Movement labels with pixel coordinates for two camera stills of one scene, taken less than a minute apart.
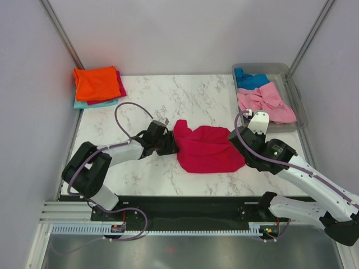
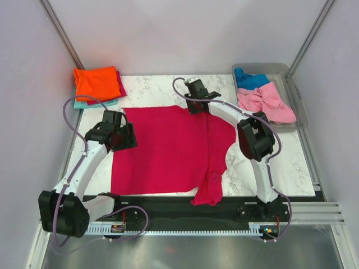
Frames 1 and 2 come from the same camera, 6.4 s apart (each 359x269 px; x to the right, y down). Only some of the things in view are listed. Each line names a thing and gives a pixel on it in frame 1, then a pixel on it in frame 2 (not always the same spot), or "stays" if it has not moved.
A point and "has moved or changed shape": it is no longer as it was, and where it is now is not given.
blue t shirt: x=249 y=82 stays
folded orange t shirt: x=96 y=84 stays
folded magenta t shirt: x=122 y=91 stays
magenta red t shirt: x=205 y=149 has moved or changed shape
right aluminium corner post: x=326 y=9 stays
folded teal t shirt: x=84 y=105 stays
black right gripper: x=262 y=137 -> x=192 y=110
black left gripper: x=171 y=147 -> x=130 y=142
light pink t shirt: x=266 y=98 stays
